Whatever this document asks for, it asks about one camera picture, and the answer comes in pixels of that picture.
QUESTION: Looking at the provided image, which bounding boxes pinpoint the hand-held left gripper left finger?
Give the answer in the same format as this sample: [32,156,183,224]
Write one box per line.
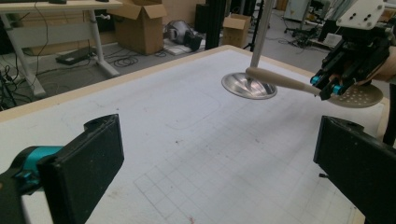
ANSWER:
[11,113,125,224]

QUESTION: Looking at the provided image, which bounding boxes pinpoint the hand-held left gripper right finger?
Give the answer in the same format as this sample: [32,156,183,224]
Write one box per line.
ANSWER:
[313,115,396,224]

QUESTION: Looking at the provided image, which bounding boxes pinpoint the beige slotted skimmer spoon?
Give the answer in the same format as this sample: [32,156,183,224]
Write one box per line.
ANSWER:
[245,66,385,109]

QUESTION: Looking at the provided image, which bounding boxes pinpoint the black tripod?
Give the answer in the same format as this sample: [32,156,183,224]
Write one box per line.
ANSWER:
[242,0,265,52]

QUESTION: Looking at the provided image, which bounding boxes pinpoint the small cardboard box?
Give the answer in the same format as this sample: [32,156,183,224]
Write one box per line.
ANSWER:
[222,13,252,49]

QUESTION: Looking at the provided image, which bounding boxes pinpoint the white gridded mat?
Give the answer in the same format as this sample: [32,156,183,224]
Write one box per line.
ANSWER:
[0,49,387,224]

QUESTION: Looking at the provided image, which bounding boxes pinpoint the black flat case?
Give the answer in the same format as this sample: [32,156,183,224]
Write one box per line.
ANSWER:
[55,46,96,66]

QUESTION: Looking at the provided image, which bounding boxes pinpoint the white desk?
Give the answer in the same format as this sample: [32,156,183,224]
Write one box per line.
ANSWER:
[0,0,123,98]

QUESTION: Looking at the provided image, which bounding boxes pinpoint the large cardboard box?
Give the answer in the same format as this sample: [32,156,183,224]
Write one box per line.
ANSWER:
[106,0,168,56]

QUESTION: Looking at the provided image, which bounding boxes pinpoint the white flat box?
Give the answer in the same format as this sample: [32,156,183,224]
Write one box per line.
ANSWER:
[162,38,207,57]

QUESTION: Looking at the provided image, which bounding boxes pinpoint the silver grey device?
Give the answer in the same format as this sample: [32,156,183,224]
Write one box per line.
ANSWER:
[163,20,204,52]

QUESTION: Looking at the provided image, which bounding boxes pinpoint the black cable coil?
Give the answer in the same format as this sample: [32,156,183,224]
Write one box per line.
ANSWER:
[112,54,140,68]

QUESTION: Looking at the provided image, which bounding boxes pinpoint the black metal frame strut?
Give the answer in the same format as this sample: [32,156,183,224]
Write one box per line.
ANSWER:
[205,0,232,50]

